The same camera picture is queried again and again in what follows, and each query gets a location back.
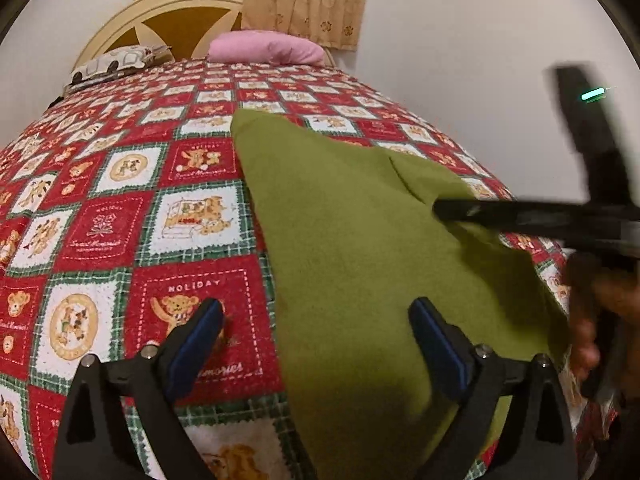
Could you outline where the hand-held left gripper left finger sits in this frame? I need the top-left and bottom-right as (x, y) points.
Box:
(52, 297), (226, 480)

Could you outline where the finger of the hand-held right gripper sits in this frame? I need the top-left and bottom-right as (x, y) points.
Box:
(432, 199), (621, 252)

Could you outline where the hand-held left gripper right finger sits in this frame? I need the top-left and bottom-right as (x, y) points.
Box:
(407, 296), (581, 480)

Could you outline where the green knitted garment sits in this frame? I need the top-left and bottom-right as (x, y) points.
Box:
(231, 109), (571, 480)

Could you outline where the person's right hand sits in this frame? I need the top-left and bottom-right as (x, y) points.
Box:
(565, 252), (640, 388)

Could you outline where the red printed bear quilt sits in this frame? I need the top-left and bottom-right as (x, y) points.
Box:
(0, 57), (621, 480)

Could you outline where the white patterned pillow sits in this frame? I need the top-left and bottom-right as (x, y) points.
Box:
(67, 45), (176, 85)

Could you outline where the pink pillow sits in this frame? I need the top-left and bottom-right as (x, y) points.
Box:
(207, 30), (327, 67)

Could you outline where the cream and brown headboard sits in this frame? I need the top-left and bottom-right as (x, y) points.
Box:
(72, 0), (336, 73)

